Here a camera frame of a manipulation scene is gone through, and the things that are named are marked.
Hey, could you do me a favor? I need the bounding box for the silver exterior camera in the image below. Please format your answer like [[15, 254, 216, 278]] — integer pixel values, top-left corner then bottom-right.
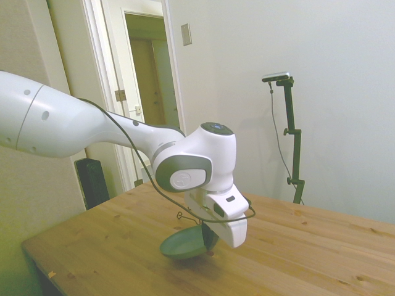
[[261, 71, 291, 83]]

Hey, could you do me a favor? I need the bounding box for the beige sliding door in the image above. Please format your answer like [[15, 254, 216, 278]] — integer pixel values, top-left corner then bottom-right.
[[48, 0, 93, 212]]

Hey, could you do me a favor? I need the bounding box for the black camera stand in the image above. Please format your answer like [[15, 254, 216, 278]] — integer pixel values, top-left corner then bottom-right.
[[275, 77, 306, 204]]

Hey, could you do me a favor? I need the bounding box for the teal round plate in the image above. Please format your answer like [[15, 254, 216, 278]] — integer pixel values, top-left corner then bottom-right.
[[159, 224, 220, 260]]

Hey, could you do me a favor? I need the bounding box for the black speaker box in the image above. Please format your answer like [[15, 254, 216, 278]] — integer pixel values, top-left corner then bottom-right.
[[75, 158, 111, 211]]

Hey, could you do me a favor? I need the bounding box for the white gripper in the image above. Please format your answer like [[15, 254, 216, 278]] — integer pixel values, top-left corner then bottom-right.
[[185, 191, 249, 249]]

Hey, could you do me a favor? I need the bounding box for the black wire plate stand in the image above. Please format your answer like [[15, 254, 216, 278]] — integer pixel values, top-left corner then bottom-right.
[[176, 211, 204, 228]]

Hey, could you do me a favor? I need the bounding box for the white open door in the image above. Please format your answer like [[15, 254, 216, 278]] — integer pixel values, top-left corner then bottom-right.
[[103, 0, 154, 192]]

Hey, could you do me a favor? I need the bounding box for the brown wooden hallway door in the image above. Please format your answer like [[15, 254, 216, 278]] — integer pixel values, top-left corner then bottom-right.
[[131, 38, 169, 128]]

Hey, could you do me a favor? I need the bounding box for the beige wall switch plate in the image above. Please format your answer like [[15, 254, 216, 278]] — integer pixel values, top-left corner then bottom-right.
[[180, 23, 193, 47]]

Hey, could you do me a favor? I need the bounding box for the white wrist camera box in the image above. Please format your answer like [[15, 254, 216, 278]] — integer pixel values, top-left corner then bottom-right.
[[204, 184, 251, 221]]

